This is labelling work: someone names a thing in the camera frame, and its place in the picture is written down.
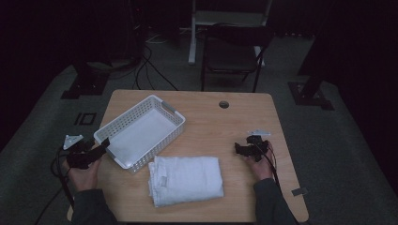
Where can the white perforated plastic basket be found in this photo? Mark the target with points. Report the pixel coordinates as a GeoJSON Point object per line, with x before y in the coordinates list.
{"type": "Point", "coordinates": [140, 136]}

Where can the person's right hand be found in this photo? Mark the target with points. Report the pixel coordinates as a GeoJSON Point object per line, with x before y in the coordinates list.
{"type": "Point", "coordinates": [262, 168]}

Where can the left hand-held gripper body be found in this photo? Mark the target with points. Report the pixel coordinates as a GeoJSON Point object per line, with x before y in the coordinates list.
{"type": "Point", "coordinates": [78, 159]}

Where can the black floor tape marking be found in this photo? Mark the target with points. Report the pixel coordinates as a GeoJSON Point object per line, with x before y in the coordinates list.
{"type": "Point", "coordinates": [85, 119]}

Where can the person's left hand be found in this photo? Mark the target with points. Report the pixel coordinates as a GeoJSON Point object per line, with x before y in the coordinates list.
{"type": "Point", "coordinates": [84, 176]}

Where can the grey tape strip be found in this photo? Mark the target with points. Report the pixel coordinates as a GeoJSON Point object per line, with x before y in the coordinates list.
{"type": "Point", "coordinates": [299, 191]}

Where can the black stand with base plate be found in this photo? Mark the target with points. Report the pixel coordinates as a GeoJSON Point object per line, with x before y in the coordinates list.
{"type": "Point", "coordinates": [313, 93]}
{"type": "Point", "coordinates": [86, 84]}

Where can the white folded towel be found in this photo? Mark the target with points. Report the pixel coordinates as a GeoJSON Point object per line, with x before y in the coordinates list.
{"type": "Point", "coordinates": [186, 181]}

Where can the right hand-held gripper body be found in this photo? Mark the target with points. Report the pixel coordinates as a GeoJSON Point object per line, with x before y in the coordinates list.
{"type": "Point", "coordinates": [258, 145]}

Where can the black folding chair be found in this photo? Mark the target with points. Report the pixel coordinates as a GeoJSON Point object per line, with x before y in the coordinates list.
{"type": "Point", "coordinates": [231, 56]}

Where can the white metal table frame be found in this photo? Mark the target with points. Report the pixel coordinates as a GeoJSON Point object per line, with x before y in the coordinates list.
{"type": "Point", "coordinates": [219, 17]}

